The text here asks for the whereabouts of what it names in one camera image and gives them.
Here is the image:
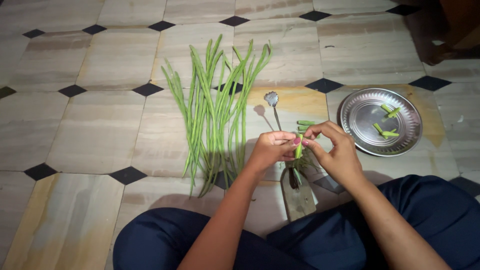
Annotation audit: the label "person's left hand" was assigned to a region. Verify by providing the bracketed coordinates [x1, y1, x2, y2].
[245, 130, 302, 177]

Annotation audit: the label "person's right hand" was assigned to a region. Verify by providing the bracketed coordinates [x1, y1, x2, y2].
[301, 121, 367, 187]

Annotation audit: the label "short green drumstick piece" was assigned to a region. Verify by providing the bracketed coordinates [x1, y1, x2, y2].
[294, 133, 305, 160]

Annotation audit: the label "heap of green peel strands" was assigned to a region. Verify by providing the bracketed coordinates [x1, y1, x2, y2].
[279, 150, 322, 184]

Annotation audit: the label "round steel plate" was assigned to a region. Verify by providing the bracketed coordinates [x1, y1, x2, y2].
[339, 88, 423, 157]

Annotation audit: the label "floor cutter with wooden base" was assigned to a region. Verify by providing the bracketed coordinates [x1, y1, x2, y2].
[263, 91, 318, 222]

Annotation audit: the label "bunch of long drumstick pods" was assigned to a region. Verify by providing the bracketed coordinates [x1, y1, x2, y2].
[161, 34, 274, 199]

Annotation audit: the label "dark blue trousers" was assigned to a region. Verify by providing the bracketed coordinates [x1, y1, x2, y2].
[112, 174, 480, 270]

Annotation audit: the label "dark wooden furniture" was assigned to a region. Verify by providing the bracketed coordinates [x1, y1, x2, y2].
[407, 0, 480, 66]

